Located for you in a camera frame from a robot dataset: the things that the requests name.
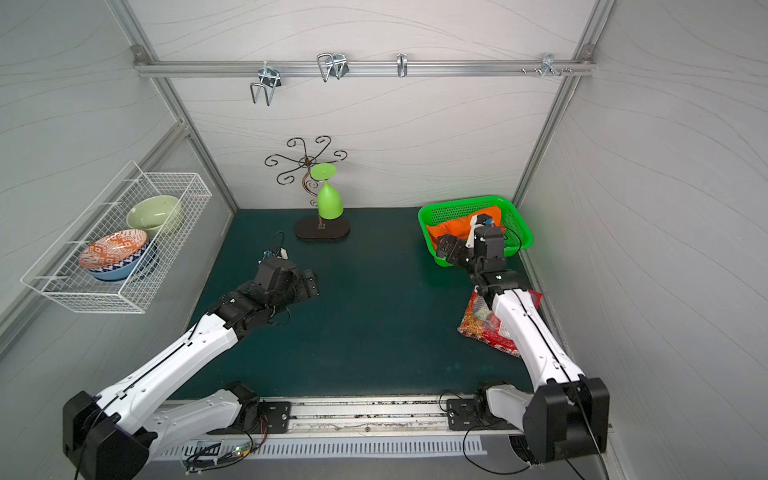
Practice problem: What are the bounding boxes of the orange shorts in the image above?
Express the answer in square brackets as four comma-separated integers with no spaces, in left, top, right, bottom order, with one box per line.
[426,206,506,250]

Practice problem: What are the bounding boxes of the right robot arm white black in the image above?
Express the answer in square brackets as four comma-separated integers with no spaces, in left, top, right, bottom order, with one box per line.
[437,221,610,463]

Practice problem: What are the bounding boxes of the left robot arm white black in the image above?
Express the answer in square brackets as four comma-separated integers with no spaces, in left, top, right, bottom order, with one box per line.
[62,257,319,479]

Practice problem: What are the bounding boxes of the green plastic basket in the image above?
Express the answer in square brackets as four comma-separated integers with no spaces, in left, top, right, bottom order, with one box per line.
[417,195,534,267]

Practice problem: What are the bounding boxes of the red snack packet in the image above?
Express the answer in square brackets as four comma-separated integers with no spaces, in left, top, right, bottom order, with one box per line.
[457,292,521,358]

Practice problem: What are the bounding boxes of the dark metal scroll cup stand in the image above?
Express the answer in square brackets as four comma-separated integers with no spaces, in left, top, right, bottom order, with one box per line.
[264,135,351,242]

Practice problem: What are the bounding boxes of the green plastic goblet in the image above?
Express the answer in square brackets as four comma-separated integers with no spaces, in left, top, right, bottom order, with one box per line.
[310,163,344,220]

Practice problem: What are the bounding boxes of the pale green bowl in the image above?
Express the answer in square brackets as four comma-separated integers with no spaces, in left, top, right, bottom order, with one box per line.
[126,195,184,239]

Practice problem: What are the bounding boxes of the orange patterned bowl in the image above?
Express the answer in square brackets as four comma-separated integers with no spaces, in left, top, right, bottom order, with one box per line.
[78,229,149,269]

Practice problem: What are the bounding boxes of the white vent grille strip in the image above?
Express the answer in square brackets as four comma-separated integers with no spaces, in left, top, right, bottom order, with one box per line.
[155,436,488,462]

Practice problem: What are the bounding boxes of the blue bowl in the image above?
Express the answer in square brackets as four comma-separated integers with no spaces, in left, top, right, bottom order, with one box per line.
[86,244,156,282]

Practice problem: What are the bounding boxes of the metal hook right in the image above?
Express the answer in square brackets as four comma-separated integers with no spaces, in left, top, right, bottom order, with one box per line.
[520,54,573,78]

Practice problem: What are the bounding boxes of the double metal hook left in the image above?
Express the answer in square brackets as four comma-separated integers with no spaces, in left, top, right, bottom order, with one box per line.
[250,63,282,106]

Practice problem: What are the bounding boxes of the double metal hook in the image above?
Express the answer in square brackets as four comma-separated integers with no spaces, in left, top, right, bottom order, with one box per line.
[316,52,349,83]
[250,63,282,106]

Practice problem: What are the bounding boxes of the small metal hook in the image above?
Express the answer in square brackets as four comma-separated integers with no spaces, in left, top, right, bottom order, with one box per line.
[396,53,408,78]

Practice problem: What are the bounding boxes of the double metal hook middle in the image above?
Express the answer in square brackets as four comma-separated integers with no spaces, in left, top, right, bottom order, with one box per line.
[316,52,349,83]

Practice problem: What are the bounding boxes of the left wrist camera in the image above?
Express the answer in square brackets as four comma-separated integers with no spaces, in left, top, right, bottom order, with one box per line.
[259,248,288,263]

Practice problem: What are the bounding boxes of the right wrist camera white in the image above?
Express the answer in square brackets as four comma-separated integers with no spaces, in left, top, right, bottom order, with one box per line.
[465,214,495,249]

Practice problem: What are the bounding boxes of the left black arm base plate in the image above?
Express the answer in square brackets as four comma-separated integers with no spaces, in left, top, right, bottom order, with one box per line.
[225,400,292,434]

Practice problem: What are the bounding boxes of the left base cable bundle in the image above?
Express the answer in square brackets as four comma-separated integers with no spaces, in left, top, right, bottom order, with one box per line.
[182,413,270,475]

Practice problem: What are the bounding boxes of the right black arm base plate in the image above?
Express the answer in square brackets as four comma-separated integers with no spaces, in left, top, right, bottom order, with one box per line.
[444,397,499,431]

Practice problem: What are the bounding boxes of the white wire wall basket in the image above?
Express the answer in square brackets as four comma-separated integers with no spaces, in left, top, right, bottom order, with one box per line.
[21,162,212,314]

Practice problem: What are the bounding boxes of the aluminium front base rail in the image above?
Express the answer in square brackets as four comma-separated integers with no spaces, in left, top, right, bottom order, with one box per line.
[143,393,614,442]

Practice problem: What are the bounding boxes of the round floor cable port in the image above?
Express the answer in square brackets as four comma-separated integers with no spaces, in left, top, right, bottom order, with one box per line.
[508,435,535,464]

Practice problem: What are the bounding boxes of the right base black cable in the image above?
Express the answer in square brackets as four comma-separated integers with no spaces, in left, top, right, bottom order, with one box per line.
[460,425,532,476]

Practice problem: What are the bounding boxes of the aluminium top rail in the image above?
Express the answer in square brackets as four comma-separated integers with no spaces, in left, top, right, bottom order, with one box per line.
[134,58,597,79]

